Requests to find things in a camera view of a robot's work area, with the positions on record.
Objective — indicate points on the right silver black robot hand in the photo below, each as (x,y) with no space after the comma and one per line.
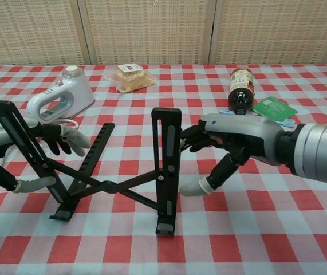
(243,126)

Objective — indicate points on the black folding laptop stand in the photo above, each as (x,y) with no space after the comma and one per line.
(107,186)

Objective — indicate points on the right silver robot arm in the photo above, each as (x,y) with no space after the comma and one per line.
(315,151)

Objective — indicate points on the red white checkered tablecloth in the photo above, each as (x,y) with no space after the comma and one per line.
(237,229)

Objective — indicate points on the light blue toothbrush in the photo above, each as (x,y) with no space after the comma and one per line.
(225,111)

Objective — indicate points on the brown bottle with label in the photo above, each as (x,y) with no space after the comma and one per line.
(240,97)

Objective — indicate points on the green paper packet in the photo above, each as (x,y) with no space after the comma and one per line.
(275,110)

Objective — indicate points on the white handheld steam iron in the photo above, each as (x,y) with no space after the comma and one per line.
(77,88)

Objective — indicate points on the woven bamboo screen panel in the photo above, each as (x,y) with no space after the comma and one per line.
(23,28)
(275,28)
(151,28)

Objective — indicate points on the clear bag of snacks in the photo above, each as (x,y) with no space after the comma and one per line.
(134,78)

